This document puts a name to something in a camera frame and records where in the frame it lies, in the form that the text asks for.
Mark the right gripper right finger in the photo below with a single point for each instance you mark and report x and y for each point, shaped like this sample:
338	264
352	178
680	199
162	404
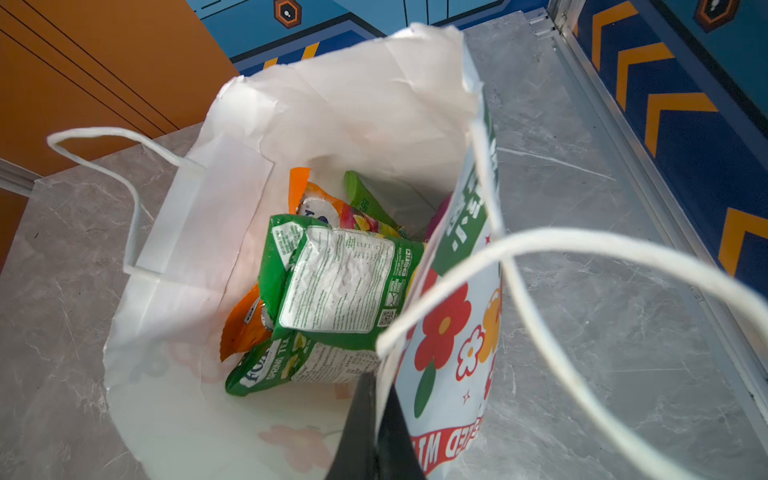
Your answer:
396	457

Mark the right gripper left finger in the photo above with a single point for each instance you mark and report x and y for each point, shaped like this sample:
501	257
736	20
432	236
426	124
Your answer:
356	454

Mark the green white snack bag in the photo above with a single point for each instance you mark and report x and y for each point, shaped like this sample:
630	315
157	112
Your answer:
323	296

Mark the purple grape candy bag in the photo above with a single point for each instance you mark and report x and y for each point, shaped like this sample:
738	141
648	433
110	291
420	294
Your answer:
436	219

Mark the orange Fox's candy bag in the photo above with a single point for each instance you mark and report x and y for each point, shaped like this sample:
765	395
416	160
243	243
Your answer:
312	207

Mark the green chips bag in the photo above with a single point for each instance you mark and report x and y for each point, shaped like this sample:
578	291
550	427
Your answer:
361	198

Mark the white paper bag with flower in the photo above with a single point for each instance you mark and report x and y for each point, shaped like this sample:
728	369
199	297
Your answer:
407	112

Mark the left aluminium corner post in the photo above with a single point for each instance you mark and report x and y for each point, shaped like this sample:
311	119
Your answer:
16	179

